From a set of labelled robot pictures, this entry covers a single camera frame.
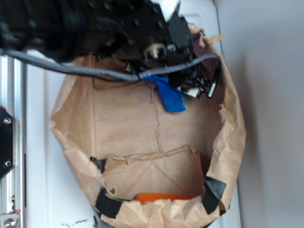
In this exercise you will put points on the black tape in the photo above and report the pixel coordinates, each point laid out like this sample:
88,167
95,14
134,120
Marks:
214,190
106,205
100,164

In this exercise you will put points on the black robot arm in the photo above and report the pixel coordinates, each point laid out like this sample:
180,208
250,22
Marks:
113,40

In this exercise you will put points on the black tape bottom left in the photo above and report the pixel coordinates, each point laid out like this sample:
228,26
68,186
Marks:
106,205

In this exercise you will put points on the black tape bottom right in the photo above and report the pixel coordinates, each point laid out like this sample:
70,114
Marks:
214,190

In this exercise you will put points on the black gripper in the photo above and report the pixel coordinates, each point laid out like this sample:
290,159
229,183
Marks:
157,37

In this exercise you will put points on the brown paper bag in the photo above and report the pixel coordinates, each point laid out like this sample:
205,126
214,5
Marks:
150,150

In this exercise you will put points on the blue sponge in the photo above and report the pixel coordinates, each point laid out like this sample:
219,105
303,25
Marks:
174,101

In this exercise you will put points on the aluminium frame rail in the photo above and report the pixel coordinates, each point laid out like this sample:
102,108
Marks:
13,186

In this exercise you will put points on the black tape inner left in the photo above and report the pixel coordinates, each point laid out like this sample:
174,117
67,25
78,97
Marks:
100,164

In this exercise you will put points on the black mounting plate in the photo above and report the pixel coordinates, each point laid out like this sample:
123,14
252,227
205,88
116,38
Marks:
7,157

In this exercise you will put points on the orange object in bag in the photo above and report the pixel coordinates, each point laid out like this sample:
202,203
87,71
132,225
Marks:
146,198

